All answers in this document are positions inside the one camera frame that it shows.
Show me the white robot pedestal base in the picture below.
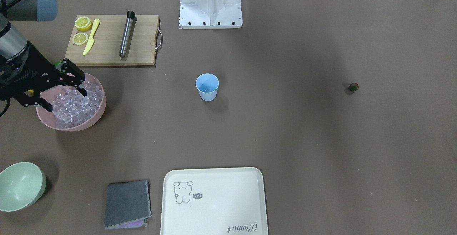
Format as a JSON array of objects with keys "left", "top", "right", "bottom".
[{"left": 179, "top": 0, "right": 243, "bottom": 29}]

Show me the light blue plastic cup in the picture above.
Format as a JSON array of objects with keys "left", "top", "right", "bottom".
[{"left": 195, "top": 73, "right": 219, "bottom": 102}]

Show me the red strawberry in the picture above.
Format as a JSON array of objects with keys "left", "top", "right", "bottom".
[{"left": 348, "top": 82, "right": 359, "bottom": 93}]

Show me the lemon half slice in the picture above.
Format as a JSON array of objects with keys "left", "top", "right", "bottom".
[{"left": 74, "top": 16, "right": 92, "bottom": 32}]

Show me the yellow plastic knife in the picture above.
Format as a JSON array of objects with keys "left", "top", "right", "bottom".
[{"left": 82, "top": 19, "right": 101, "bottom": 56}]

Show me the cream rabbit tray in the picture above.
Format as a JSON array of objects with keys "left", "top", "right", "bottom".
[{"left": 160, "top": 167, "right": 269, "bottom": 235}]

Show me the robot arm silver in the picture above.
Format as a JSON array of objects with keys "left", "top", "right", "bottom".
[{"left": 0, "top": 0, "right": 87, "bottom": 115}]

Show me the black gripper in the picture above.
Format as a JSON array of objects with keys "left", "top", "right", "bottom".
[{"left": 0, "top": 42, "right": 87, "bottom": 112}]

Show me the pink bowl of ice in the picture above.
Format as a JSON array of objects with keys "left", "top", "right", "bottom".
[{"left": 36, "top": 73, "right": 107, "bottom": 131}]

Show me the wooden cutting board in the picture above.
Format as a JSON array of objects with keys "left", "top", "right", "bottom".
[{"left": 65, "top": 14, "right": 161, "bottom": 67}]

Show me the folded grey cloth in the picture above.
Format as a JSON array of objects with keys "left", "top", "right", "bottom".
[{"left": 104, "top": 180, "right": 152, "bottom": 230}]

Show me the mint green bowl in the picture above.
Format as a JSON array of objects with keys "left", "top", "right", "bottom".
[{"left": 0, "top": 162, "right": 47, "bottom": 212}]

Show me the steel muddler black tip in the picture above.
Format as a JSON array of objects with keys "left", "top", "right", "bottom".
[{"left": 119, "top": 11, "right": 136, "bottom": 58}]

